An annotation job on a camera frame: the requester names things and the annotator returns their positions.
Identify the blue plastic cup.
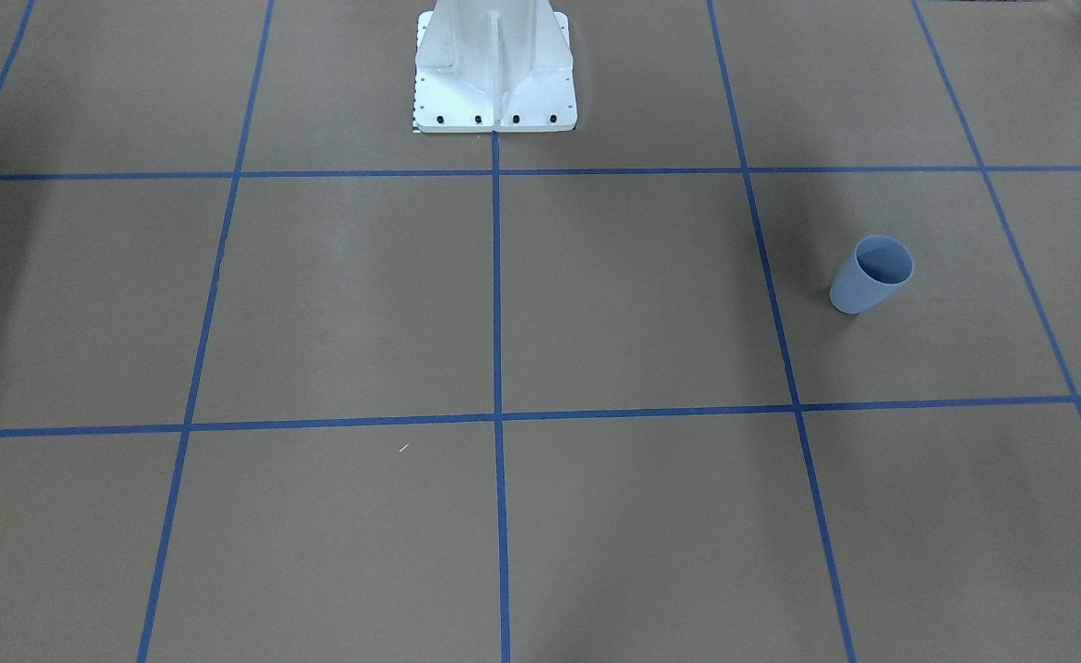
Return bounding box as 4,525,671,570
830,235,915,315

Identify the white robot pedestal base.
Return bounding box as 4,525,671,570
412,1,578,134

